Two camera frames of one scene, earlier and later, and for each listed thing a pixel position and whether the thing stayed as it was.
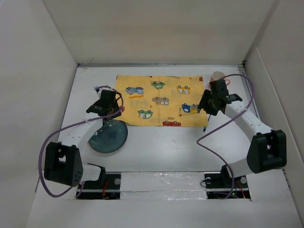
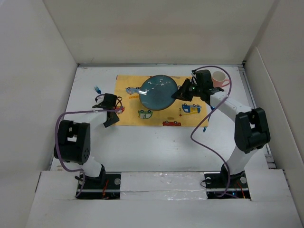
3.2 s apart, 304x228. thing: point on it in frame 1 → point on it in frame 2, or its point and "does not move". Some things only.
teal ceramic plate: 110,137 → 156,92
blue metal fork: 96,88 does not move
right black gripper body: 207,103 → 190,90
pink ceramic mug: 216,75 does not move
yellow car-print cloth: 162,100 does not move
